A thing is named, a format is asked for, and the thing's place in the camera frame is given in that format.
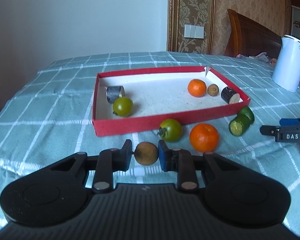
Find brown longan fruit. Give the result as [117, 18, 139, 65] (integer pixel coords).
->
[207, 84, 219, 96]

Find green plaid tablecloth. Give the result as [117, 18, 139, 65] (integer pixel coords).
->
[0, 52, 300, 235]

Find green tomato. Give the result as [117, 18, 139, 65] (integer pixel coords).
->
[157, 119, 183, 142]
[113, 96, 134, 117]

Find orange tangerine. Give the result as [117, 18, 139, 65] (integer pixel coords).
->
[189, 123, 219, 153]
[187, 79, 207, 98]

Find gold framed wallpaper panel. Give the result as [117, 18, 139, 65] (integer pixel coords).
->
[167, 0, 215, 54]

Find white wall switch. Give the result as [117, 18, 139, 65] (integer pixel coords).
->
[184, 24, 205, 39]

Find green cucumber piece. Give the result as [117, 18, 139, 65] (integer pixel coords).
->
[229, 114, 250, 137]
[238, 106, 255, 124]

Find white electric kettle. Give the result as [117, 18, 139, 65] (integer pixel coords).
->
[271, 35, 300, 93]

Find pink grey clothes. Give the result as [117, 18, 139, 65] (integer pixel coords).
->
[236, 52, 277, 67]

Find wooden headboard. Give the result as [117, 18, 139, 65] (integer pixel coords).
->
[224, 9, 282, 58]

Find red cardboard box lid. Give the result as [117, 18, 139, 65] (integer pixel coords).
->
[93, 66, 251, 137]

